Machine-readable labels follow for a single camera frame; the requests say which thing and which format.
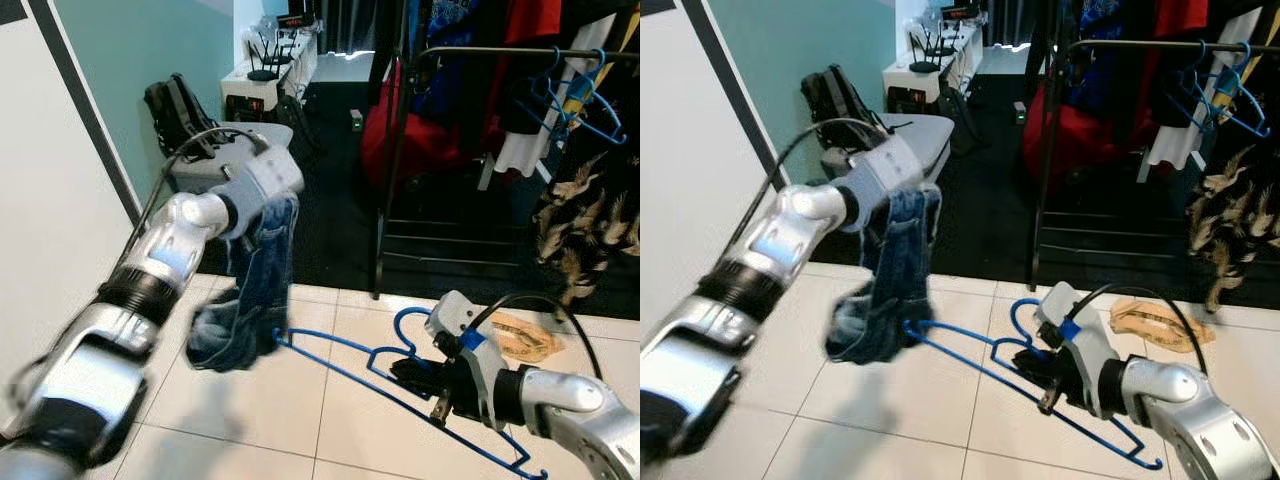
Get dark blue wire hanger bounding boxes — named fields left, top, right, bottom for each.
left=902, top=297, right=1166, bottom=471
left=272, top=305, right=549, bottom=480

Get blue denim jeans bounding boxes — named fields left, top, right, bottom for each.
left=186, top=195, right=301, bottom=373
left=826, top=188, right=943, bottom=365

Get light blue plastic hanger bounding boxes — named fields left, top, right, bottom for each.
left=545, top=48, right=629, bottom=146
left=515, top=50, right=571, bottom=141
left=1165, top=42, right=1226, bottom=131
left=1195, top=40, right=1273, bottom=139

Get tan patterned cloth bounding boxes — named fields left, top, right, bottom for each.
left=488, top=310, right=563, bottom=365
left=1110, top=298, right=1216, bottom=353

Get black crane print pants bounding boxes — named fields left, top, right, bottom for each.
left=535, top=150, right=641, bottom=306
left=1185, top=145, right=1280, bottom=313

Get white garment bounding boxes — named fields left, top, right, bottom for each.
left=495, top=50, right=591, bottom=179
left=1145, top=20, right=1261, bottom=171

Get grey padded ottoman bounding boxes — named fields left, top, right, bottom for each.
left=820, top=112, right=956, bottom=186
left=165, top=122, right=294, bottom=193

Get black router with antennas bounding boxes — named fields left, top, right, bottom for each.
left=245, top=28, right=293, bottom=83
left=908, top=25, right=951, bottom=73

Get white cabinet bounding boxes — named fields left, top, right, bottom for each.
left=882, top=25, right=986, bottom=116
left=220, top=30, right=321, bottom=123

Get black metal clothes rack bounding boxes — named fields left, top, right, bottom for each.
left=1028, top=38, right=1280, bottom=293
left=370, top=45, right=641, bottom=299

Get black backpack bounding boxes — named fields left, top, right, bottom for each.
left=143, top=73, right=221, bottom=161
left=800, top=65, right=886, bottom=151

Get blue sports jersey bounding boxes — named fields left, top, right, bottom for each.
left=1078, top=0, right=1131, bottom=111
left=405, top=0, right=471, bottom=121

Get dark red shirt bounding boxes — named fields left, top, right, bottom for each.
left=505, top=0, right=563, bottom=46
left=1150, top=0, right=1209, bottom=41

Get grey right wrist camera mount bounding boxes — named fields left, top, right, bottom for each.
left=1035, top=282, right=1123, bottom=419
left=425, top=290, right=507, bottom=422

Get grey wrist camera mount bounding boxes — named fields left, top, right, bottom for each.
left=848, top=135, right=931, bottom=233
left=425, top=290, right=507, bottom=422
left=1035, top=282, right=1123, bottom=419
left=222, top=148, right=306, bottom=241

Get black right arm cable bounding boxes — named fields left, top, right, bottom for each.
left=1070, top=283, right=1211, bottom=379
left=465, top=293, right=604, bottom=381

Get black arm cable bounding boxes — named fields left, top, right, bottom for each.
left=465, top=293, right=604, bottom=381
left=120, top=125, right=273, bottom=276
left=735, top=116, right=889, bottom=246
left=1070, top=283, right=1211, bottom=379

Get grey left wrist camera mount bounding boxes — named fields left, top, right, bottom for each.
left=222, top=148, right=306, bottom=241
left=848, top=135, right=931, bottom=233

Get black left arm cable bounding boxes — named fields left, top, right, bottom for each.
left=120, top=125, right=273, bottom=276
left=735, top=116, right=889, bottom=246

